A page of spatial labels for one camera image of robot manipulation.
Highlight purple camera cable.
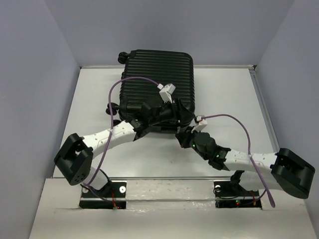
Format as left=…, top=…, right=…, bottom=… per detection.
left=83, top=76, right=162, bottom=209
left=203, top=114, right=276, bottom=209

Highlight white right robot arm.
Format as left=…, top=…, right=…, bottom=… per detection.
left=175, top=127, right=316, bottom=199

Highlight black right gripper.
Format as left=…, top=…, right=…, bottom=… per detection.
left=174, top=126, right=209, bottom=160

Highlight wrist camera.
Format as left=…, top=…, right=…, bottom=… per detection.
left=157, top=84, right=175, bottom=103
left=193, top=115, right=207, bottom=132

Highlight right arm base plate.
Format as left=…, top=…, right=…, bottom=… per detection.
left=213, top=181, right=262, bottom=209

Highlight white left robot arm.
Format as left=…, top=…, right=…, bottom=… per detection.
left=54, top=99, right=194, bottom=197

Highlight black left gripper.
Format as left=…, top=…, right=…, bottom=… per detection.
left=148, top=98, right=194, bottom=125

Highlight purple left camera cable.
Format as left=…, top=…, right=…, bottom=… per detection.
left=83, top=76, right=162, bottom=209

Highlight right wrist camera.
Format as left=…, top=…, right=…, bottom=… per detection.
left=193, top=115, right=207, bottom=132

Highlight black hard-shell suitcase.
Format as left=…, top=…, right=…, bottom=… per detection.
left=106, top=49, right=195, bottom=120

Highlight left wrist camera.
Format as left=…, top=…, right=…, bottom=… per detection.
left=157, top=84, right=175, bottom=103

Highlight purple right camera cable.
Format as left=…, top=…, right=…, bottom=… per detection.
left=203, top=114, right=276, bottom=209

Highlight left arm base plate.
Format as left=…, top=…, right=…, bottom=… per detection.
left=79, top=181, right=127, bottom=210

